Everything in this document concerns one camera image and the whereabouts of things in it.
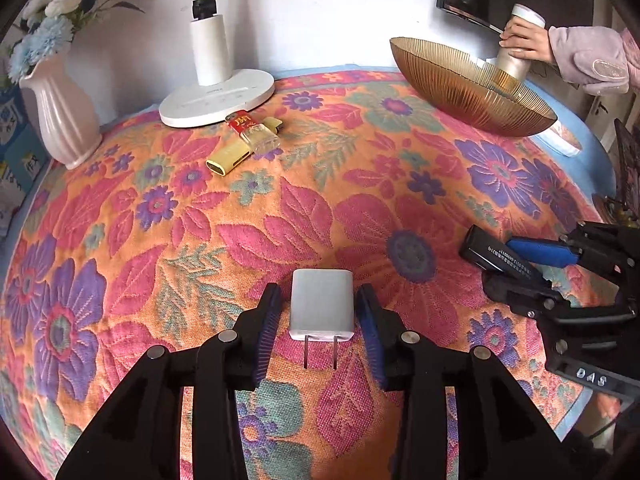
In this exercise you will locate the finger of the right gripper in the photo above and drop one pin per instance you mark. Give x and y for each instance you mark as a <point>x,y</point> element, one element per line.
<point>525,298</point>
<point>544,252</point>

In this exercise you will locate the pink fleece sleeve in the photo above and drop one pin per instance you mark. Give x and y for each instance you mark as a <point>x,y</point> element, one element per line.
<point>598,59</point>

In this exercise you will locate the bystander hand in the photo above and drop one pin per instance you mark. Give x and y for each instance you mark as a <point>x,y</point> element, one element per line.
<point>527,41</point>

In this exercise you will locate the upright row of books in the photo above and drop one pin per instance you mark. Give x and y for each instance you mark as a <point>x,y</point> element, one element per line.
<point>22,155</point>

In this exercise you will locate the blue white artificial flowers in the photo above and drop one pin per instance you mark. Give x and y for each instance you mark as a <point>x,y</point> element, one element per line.
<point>47,27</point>

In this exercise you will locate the shell pattern small dish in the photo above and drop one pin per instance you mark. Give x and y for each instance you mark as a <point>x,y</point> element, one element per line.
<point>561,140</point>

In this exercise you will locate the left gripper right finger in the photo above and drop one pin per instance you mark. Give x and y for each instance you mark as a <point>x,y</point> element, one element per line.
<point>501,433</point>

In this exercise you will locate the yellow small lighter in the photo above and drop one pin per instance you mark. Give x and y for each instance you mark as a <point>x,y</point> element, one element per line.
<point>273,124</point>

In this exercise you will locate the white ribbed vase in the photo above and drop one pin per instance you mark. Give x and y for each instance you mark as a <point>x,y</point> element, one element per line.
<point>68,123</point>

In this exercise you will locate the black lighter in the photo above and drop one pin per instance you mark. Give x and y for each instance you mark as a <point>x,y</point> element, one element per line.
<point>489,254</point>

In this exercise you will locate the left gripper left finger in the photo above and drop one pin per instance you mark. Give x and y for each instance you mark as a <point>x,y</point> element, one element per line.
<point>136,432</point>

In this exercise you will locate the white desk lamp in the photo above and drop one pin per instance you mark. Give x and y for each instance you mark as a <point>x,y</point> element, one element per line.
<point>221,90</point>

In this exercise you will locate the yellow gold lighter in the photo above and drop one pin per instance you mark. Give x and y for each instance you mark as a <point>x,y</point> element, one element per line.
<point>226,159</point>

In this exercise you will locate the amber ribbed glass bowl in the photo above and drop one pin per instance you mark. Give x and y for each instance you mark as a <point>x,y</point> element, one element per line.
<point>471,90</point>

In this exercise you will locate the white charger plug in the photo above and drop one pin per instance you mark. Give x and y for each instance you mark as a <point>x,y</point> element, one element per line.
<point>322,308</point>

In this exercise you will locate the floral quilted table mat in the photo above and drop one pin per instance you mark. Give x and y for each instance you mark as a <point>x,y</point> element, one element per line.
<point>143,245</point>

